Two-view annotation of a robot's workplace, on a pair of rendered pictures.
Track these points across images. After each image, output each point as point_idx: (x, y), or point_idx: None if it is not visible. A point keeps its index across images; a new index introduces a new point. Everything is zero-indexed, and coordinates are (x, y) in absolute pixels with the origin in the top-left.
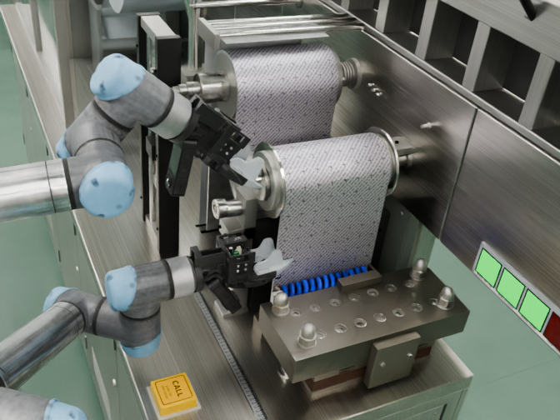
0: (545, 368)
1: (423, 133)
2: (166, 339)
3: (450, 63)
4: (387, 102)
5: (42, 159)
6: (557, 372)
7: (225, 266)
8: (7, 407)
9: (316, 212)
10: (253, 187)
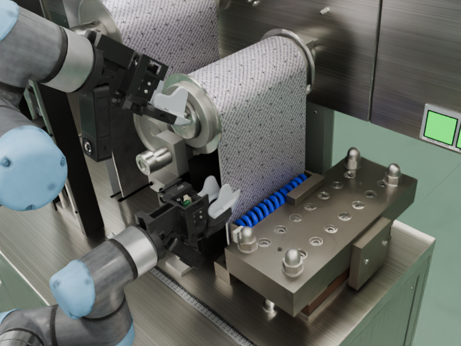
0: (414, 215)
1: (322, 21)
2: (134, 322)
3: None
4: (268, 7)
5: None
6: (423, 215)
7: (180, 221)
8: None
9: (250, 132)
10: (184, 123)
